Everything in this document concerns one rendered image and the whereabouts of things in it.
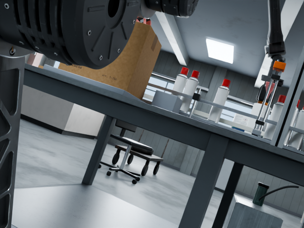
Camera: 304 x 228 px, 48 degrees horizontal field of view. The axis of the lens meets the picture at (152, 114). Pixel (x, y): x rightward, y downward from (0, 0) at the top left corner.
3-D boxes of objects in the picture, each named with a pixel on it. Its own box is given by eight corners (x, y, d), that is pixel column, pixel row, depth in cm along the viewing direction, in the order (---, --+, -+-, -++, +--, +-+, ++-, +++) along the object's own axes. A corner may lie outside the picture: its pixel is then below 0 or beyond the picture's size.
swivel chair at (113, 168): (143, 182, 511) (167, 117, 516) (133, 186, 446) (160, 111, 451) (104, 166, 524) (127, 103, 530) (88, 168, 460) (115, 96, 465)
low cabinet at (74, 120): (24, 112, 1036) (35, 83, 1041) (97, 140, 973) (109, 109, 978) (-24, 101, 836) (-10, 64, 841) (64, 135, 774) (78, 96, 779)
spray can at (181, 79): (177, 111, 162) (192, 71, 163) (174, 109, 157) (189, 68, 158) (167, 108, 164) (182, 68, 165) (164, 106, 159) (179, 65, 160)
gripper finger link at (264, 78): (255, 97, 164) (262, 78, 164) (271, 101, 162) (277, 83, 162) (255, 94, 158) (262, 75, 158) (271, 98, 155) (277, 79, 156)
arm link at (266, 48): (265, 44, 160) (284, 41, 159) (262, 51, 172) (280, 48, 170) (268, 68, 159) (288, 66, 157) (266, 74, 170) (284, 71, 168)
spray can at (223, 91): (218, 125, 155) (233, 83, 156) (217, 123, 150) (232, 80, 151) (207, 121, 157) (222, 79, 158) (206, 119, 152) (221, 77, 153)
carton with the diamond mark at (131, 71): (141, 102, 149) (162, 45, 151) (126, 92, 126) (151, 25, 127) (81, 82, 156) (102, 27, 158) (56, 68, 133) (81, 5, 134)
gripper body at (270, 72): (260, 81, 164) (265, 66, 165) (282, 87, 161) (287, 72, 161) (260, 78, 158) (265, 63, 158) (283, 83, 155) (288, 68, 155)
